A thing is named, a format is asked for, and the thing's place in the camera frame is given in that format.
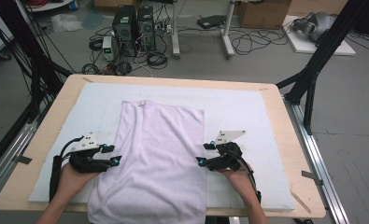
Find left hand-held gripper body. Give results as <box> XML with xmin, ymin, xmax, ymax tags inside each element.
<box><xmin>67</xmin><ymin>133</ymin><xmax>112</xmax><ymax>175</ymax></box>

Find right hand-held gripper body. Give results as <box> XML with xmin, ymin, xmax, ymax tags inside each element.
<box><xmin>205</xmin><ymin>130</ymin><xmax>247</xmax><ymax>172</ymax></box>

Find light pink shirt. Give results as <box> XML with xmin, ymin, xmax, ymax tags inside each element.
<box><xmin>87</xmin><ymin>100</ymin><xmax>208</xmax><ymax>224</ymax></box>

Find person's left hand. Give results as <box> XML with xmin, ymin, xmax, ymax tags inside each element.
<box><xmin>56</xmin><ymin>162</ymin><xmax>101</xmax><ymax>203</ymax></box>

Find person's right hand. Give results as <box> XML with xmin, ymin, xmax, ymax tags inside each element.
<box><xmin>219</xmin><ymin>162</ymin><xmax>255</xmax><ymax>200</ymax></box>

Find white foam mat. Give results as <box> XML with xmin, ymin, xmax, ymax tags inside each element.
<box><xmin>27</xmin><ymin>82</ymin><xmax>296</xmax><ymax>211</ymax></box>

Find person's dark trousers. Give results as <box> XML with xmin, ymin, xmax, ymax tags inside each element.
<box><xmin>205</xmin><ymin>216</ymin><xmax>230</xmax><ymax>224</ymax></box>

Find black tape strip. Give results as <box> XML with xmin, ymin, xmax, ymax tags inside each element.
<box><xmin>301</xmin><ymin>170</ymin><xmax>324</xmax><ymax>187</ymax></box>
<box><xmin>17</xmin><ymin>154</ymin><xmax>33</xmax><ymax>165</ymax></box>

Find white power supply unit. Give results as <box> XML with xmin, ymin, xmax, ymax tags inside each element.
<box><xmin>102</xmin><ymin>35</ymin><xmax>115</xmax><ymax>62</ymax></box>

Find white desk leg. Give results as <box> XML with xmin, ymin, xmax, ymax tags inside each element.
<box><xmin>220</xmin><ymin>0</ymin><xmax>236</xmax><ymax>59</ymax></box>
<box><xmin>171</xmin><ymin>0</ymin><xmax>181</xmax><ymax>60</ymax></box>

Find black computer tower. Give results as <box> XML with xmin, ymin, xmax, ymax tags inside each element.
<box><xmin>111</xmin><ymin>5</ymin><xmax>138</xmax><ymax>58</ymax></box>
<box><xmin>135</xmin><ymin>5</ymin><xmax>157</xmax><ymax>52</ymax></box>

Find flat black device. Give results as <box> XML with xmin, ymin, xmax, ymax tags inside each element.
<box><xmin>196</xmin><ymin>14</ymin><xmax>227</xmax><ymax>30</ymax></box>

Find teal floor sheet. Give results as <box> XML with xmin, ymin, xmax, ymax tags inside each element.
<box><xmin>81</xmin><ymin>10</ymin><xmax>106</xmax><ymax>31</ymax></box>

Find clear plastic bag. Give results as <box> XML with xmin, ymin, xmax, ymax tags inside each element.
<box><xmin>50</xmin><ymin>13</ymin><xmax>83</xmax><ymax>34</ymax></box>

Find white floor board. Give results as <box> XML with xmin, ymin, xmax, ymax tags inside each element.
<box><xmin>281</xmin><ymin>14</ymin><xmax>357</xmax><ymax>57</ymax></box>

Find brown cardboard box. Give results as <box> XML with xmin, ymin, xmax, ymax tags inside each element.
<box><xmin>236</xmin><ymin>0</ymin><xmax>292</xmax><ymax>30</ymax></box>

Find round white table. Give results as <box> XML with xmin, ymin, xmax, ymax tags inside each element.
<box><xmin>22</xmin><ymin>0</ymin><xmax>76</xmax><ymax>13</ymax></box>

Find grey headset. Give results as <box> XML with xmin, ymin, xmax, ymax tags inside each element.
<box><xmin>292</xmin><ymin>11</ymin><xmax>337</xmax><ymax>43</ymax></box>

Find aluminium rail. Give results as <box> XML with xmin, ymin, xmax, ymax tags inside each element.
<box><xmin>0</xmin><ymin>102</ymin><xmax>50</xmax><ymax>203</ymax></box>
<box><xmin>284</xmin><ymin>99</ymin><xmax>351</xmax><ymax>224</ymax></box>

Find coiled black cable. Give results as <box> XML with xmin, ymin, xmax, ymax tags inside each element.
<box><xmin>146</xmin><ymin>50</ymin><xmax>169</xmax><ymax>70</ymax></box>

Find long black floor cables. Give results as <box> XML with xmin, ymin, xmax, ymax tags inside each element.
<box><xmin>228</xmin><ymin>26</ymin><xmax>293</xmax><ymax>56</ymax></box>

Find black metal frame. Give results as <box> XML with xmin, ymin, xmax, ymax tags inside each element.
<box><xmin>0</xmin><ymin>0</ymin><xmax>75</xmax><ymax>124</ymax></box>
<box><xmin>275</xmin><ymin>0</ymin><xmax>369</xmax><ymax>135</ymax></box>

